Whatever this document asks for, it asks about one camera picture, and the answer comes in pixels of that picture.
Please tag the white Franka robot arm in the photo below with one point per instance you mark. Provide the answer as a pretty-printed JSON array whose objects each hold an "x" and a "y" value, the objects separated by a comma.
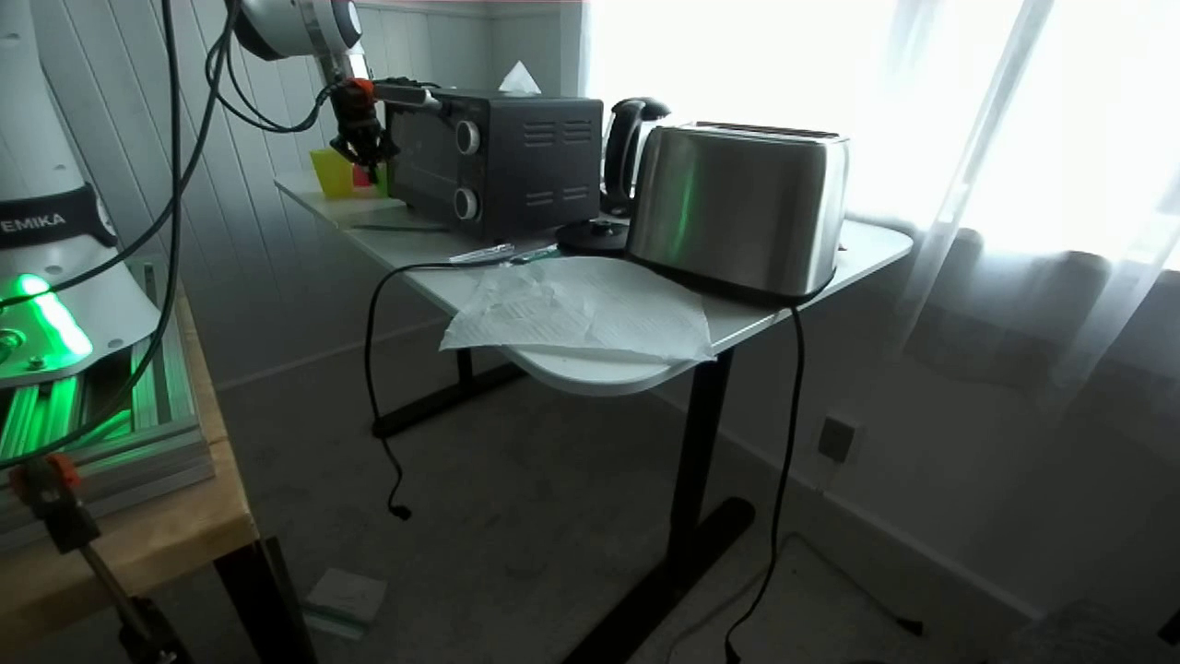
[{"x": 37, "y": 125}]

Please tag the grey floor box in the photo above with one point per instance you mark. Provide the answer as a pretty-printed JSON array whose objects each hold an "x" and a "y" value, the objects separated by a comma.
[{"x": 345, "y": 602}]

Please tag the black desk leg frame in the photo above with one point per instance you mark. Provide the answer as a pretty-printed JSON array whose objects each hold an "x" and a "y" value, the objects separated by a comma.
[{"x": 702, "y": 465}]

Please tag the wall power outlet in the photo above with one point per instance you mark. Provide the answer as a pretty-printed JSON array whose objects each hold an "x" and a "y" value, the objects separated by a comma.
[{"x": 839, "y": 442}]

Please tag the black toaster oven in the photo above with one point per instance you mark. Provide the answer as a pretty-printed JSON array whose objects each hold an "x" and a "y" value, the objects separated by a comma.
[{"x": 527, "y": 160}]

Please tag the white sheer curtain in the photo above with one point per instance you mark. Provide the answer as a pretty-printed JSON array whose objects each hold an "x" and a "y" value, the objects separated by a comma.
[{"x": 1046, "y": 185}]

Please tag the black workbench leg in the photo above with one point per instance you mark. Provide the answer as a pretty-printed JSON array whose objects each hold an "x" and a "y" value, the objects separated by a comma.
[{"x": 262, "y": 602}]

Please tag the wooden workbench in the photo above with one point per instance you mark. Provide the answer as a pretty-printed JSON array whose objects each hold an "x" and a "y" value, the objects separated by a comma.
[{"x": 158, "y": 540}]

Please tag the white crumpled cloth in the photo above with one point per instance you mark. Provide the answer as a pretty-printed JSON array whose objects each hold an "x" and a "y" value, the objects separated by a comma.
[{"x": 575, "y": 316}]

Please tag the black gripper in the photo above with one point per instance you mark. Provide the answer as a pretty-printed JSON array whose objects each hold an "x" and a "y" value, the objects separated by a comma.
[{"x": 361, "y": 138}]

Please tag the stainless steel toaster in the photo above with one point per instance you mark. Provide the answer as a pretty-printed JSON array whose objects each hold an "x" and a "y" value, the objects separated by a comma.
[{"x": 740, "y": 208}]

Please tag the black electric kettle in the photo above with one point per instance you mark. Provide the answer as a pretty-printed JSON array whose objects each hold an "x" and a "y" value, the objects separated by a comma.
[{"x": 628, "y": 148}]

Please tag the orange black clamp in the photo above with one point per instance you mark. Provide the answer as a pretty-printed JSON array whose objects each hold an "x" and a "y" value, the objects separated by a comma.
[{"x": 55, "y": 493}]

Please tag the green plastic bowl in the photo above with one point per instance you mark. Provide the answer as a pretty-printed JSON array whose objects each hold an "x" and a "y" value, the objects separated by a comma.
[{"x": 380, "y": 184}]

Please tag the yellow plastic cup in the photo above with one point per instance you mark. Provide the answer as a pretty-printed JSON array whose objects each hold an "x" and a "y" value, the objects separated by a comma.
[{"x": 326, "y": 174}]

